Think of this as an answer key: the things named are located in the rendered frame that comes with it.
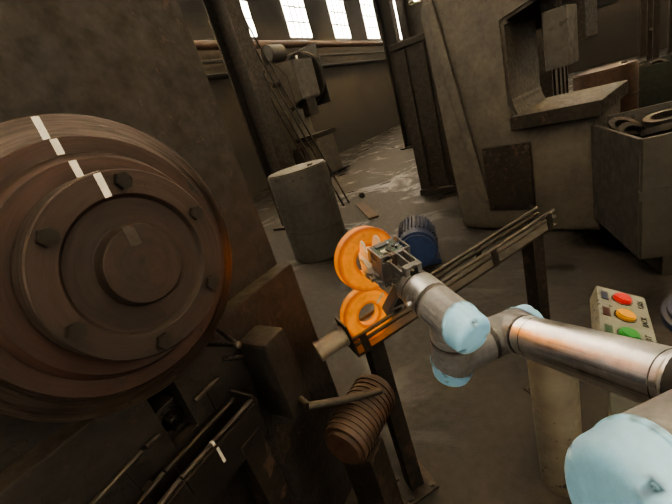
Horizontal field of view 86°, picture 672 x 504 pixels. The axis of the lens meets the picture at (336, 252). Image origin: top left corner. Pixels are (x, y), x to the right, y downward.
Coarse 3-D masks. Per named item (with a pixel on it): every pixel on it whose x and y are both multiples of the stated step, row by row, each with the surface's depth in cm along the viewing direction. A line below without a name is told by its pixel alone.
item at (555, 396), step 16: (528, 368) 100; (544, 368) 94; (544, 384) 96; (560, 384) 94; (576, 384) 95; (544, 400) 98; (560, 400) 96; (576, 400) 96; (544, 416) 101; (560, 416) 98; (576, 416) 98; (544, 432) 103; (560, 432) 100; (576, 432) 100; (544, 448) 106; (560, 448) 102; (544, 464) 109; (560, 464) 104; (544, 480) 113; (560, 480) 107
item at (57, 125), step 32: (0, 128) 47; (32, 128) 50; (64, 128) 53; (96, 128) 57; (128, 128) 61; (224, 224) 76; (224, 256) 76; (224, 288) 76; (192, 352) 69; (0, 384) 46; (160, 384) 64; (32, 416) 49; (64, 416) 52; (96, 416) 55
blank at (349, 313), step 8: (352, 296) 98; (360, 296) 98; (368, 296) 100; (376, 296) 101; (384, 296) 102; (344, 304) 99; (352, 304) 98; (360, 304) 99; (376, 304) 101; (344, 312) 98; (352, 312) 99; (376, 312) 104; (384, 312) 103; (344, 320) 98; (352, 320) 99; (368, 320) 104; (376, 320) 103; (352, 328) 100; (360, 328) 101; (376, 328) 103; (352, 336) 100; (376, 336) 104
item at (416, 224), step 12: (420, 216) 289; (408, 228) 269; (420, 228) 264; (432, 228) 272; (408, 240) 257; (420, 240) 255; (432, 240) 256; (420, 252) 259; (432, 252) 257; (432, 264) 275
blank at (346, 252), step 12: (360, 228) 84; (372, 228) 84; (348, 240) 82; (360, 240) 83; (384, 240) 86; (336, 252) 84; (348, 252) 83; (336, 264) 84; (348, 264) 83; (348, 276) 84; (360, 276) 85; (360, 288) 86; (372, 288) 87
